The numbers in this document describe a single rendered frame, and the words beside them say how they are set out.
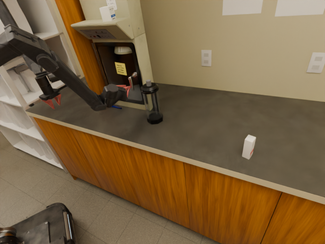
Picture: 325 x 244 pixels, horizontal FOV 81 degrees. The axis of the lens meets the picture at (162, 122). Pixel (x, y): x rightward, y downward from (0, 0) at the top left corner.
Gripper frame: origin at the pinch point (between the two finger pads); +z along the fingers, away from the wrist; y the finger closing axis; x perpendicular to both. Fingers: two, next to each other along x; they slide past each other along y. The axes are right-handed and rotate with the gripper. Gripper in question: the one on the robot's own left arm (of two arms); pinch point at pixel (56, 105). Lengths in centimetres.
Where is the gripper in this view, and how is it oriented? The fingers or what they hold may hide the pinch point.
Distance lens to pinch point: 136.4
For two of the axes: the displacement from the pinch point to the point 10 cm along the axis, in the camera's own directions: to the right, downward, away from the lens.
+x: -8.8, -1.8, 4.4
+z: 1.3, 7.9, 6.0
